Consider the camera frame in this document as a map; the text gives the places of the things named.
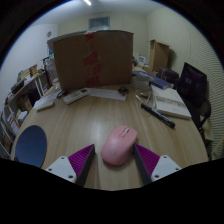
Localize white open book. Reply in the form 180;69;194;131
150;84;193;121

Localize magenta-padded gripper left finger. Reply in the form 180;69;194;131
45;143;96;188

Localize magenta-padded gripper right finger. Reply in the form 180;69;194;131
133;143;183;186

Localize black monitor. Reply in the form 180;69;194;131
177;62;208;108

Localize round dark blue mouse pad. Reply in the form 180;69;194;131
14;124;48;169

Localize tall brown cardboard box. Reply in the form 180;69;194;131
147;39;171;73

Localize long white remote control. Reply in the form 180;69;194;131
34;99;55;112

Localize pink computer mouse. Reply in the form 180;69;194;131
100;124;138;166

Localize small black glasses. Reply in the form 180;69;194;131
56;89;68;99

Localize black office chair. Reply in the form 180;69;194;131
195;99;214;135

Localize black marker pen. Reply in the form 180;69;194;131
140;102;177;129

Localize clear plastic jar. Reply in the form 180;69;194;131
45;59;61;89

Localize dark blue book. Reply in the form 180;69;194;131
132;70;174;90

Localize large brown cardboard box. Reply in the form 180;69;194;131
52;29;135;92

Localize shelf unit with books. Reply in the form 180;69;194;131
0;105;22;161

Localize wooden wall desk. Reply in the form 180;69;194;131
5;70;52;112

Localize wall air vent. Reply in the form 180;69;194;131
87;16;111;31

